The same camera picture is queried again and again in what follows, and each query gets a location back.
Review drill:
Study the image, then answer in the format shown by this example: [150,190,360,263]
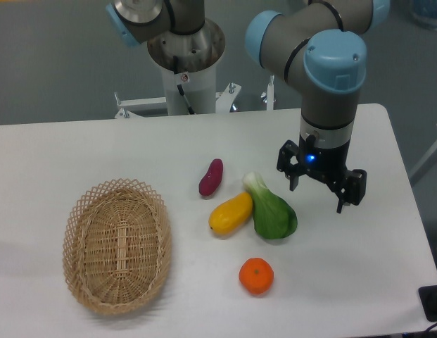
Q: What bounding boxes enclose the woven wicker basket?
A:
[63,178,172,315]

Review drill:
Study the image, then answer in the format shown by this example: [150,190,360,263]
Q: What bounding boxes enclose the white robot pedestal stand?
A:
[114,66,277,119]

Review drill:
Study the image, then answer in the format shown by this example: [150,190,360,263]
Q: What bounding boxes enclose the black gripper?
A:
[277,137,367,213]

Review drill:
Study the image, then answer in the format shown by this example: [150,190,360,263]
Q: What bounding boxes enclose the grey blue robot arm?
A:
[106,1,391,206]

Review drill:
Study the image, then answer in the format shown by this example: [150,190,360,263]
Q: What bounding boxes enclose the black device at table edge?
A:
[418,285,437,322]

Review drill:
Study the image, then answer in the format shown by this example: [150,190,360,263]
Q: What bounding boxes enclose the black cable on pedestal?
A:
[172,55,197,115]

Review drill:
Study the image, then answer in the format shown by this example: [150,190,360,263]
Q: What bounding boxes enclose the blue object top right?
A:
[410,0,437,31]

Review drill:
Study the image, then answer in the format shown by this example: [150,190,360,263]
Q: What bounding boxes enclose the yellow mango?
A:
[208,192,253,235]

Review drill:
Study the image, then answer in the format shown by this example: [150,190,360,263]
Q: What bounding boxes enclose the white frame right edge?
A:
[408,123,437,187]

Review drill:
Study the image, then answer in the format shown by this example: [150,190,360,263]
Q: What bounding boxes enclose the purple sweet potato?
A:
[198,158,224,197]

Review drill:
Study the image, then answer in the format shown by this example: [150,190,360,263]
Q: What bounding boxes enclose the orange mandarin fruit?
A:
[239,257,274,295]

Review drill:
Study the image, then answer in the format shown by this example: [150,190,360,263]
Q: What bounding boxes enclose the green bok choy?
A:
[242,172,298,240]

